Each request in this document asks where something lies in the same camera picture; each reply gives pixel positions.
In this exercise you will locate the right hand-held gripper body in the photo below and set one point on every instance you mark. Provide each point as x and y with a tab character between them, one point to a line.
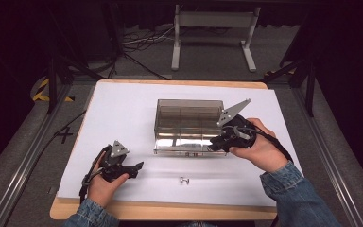
236	135

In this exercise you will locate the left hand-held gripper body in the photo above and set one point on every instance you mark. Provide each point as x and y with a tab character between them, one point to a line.
115	162

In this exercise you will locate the transparent drawer of box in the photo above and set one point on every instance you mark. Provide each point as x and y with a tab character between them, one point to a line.
182	145

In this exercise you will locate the smoky transparent drawer box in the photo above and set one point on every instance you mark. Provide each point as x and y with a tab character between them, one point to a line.
186	116

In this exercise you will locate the person's left hand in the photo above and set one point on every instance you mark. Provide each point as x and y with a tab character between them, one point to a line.
104	189

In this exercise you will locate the person's right hand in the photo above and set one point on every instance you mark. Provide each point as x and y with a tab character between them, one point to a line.
264	154

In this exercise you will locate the white sheet mat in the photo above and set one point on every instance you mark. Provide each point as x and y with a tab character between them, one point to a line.
123	119

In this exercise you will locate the small silver metal piece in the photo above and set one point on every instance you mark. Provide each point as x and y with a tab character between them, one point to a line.
184	180

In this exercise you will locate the wooden table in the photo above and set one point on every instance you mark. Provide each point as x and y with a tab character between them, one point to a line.
157	213

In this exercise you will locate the black metal stand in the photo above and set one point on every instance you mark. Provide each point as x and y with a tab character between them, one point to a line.
310	91
52	85

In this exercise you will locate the white metal stand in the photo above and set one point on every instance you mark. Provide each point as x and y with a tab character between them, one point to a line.
214	19

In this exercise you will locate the aluminium floor rail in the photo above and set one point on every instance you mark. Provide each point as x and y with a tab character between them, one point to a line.
28	157
324	157

